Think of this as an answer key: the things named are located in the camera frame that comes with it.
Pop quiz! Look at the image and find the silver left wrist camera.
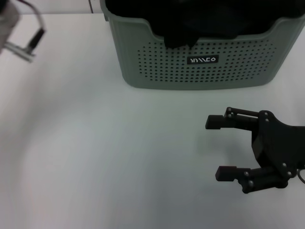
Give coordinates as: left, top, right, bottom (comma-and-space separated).
3, 42, 37, 63

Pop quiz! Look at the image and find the black cloth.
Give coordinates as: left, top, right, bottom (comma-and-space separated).
142, 0, 201, 50

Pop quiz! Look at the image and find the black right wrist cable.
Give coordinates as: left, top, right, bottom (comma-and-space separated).
296, 167, 305, 185

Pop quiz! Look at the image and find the green perforated storage basket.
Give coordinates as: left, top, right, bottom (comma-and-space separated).
100, 0, 305, 91

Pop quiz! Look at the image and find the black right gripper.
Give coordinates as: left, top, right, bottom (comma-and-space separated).
204, 107, 305, 194

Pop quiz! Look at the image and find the black left camera cable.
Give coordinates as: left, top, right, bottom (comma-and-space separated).
14, 0, 47, 52

